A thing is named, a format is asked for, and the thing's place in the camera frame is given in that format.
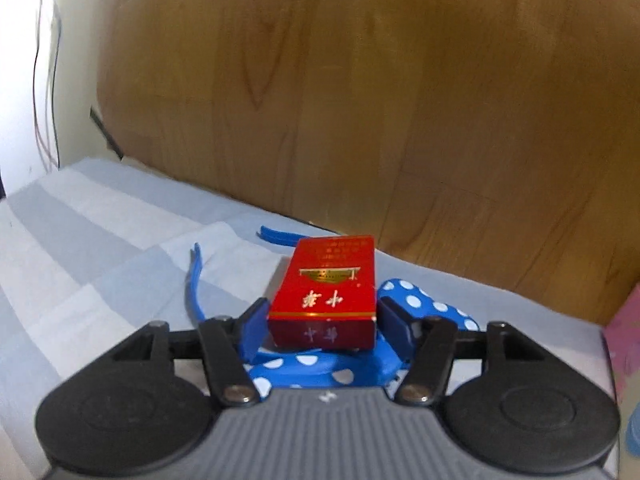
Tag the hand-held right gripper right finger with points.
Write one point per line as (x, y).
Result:
(397, 327)

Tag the black tape strip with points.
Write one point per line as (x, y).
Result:
(106, 132)

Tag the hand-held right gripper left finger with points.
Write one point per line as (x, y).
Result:
(252, 330)

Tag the red cigarette pack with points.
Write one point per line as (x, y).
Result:
(325, 290)

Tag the striped bed sheet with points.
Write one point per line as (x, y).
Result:
(100, 240)

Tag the wooden board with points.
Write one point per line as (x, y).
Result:
(350, 85)

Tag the pink biscuit tin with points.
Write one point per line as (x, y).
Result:
(625, 340)

